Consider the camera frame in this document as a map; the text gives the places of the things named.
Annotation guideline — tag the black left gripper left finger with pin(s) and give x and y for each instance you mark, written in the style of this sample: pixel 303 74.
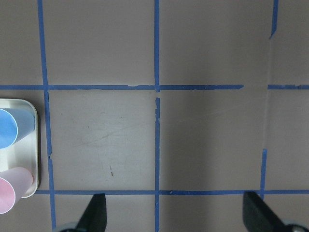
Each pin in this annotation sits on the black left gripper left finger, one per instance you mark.
pixel 94 218

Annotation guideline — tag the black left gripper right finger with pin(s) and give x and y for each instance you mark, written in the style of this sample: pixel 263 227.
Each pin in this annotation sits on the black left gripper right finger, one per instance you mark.
pixel 257 216

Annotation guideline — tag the pink plastic cup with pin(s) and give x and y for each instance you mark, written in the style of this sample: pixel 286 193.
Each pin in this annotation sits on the pink plastic cup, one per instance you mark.
pixel 14 183

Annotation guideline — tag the blue plastic cup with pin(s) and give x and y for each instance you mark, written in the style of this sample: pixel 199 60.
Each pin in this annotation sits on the blue plastic cup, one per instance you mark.
pixel 15 124

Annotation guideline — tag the cream plastic tray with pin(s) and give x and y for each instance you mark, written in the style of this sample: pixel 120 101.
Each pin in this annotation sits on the cream plastic tray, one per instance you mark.
pixel 24 153

